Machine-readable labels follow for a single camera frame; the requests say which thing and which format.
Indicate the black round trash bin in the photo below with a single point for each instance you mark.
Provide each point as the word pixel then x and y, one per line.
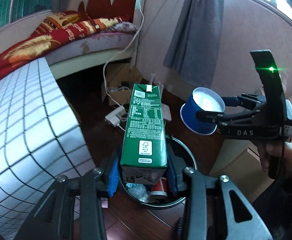
pixel 170 190

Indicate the white wifi router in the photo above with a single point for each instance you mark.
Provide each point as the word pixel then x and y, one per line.
pixel 165 108

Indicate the green drink carton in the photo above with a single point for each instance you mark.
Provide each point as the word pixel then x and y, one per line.
pixel 144 154

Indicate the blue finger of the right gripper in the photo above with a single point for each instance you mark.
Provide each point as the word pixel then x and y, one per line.
pixel 208 117
pixel 232 101

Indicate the blue paper cup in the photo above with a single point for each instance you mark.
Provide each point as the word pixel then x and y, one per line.
pixel 201 100

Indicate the open cardboard box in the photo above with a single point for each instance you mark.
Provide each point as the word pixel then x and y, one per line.
pixel 120 79

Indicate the grey hanging curtain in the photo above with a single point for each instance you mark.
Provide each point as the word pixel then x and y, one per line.
pixel 194 48

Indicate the red heart shaped headboard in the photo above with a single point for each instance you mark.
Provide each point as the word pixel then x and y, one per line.
pixel 125 9

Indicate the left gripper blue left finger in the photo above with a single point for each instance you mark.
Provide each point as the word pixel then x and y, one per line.
pixel 100 182

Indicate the crumpled white tissue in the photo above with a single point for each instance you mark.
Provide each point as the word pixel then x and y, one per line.
pixel 138 191

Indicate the white power strip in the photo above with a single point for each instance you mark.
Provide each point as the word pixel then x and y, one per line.
pixel 114 117

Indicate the lavender padded bed base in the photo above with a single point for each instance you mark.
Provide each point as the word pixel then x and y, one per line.
pixel 90 52

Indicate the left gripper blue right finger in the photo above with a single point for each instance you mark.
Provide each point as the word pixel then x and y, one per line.
pixel 186 182

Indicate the person's right hand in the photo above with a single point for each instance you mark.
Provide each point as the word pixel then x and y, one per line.
pixel 276 156

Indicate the red patterned blanket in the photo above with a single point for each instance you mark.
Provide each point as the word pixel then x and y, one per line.
pixel 56 31

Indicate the white grid pattern mattress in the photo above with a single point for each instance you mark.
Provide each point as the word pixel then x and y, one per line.
pixel 40 139

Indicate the red paper cup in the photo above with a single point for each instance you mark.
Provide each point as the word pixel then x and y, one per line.
pixel 160 189

